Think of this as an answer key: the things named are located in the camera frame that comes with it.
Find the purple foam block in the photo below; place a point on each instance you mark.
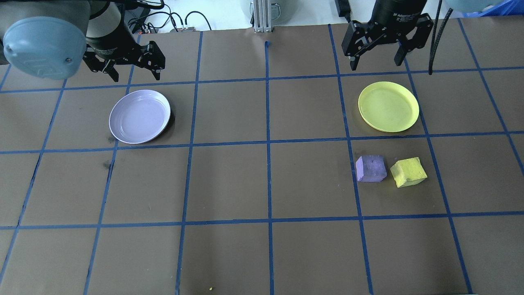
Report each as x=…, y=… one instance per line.
x=370, y=168

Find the yellow foam block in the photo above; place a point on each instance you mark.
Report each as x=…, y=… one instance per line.
x=408, y=172

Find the black power adapter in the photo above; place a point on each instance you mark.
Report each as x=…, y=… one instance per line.
x=343, y=8

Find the small grey connector box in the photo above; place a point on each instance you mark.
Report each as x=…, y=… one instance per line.
x=184, y=28

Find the lilac round plate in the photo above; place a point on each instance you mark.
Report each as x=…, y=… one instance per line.
x=139, y=116

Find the yellow round plate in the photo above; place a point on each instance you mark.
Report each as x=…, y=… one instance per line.
x=388, y=106

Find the grey round bucket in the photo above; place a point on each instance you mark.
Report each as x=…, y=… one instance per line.
x=284, y=10

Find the blue plastic bin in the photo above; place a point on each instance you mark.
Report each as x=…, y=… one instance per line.
x=507, y=8

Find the aluminium frame bar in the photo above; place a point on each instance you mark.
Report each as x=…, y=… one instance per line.
x=262, y=16

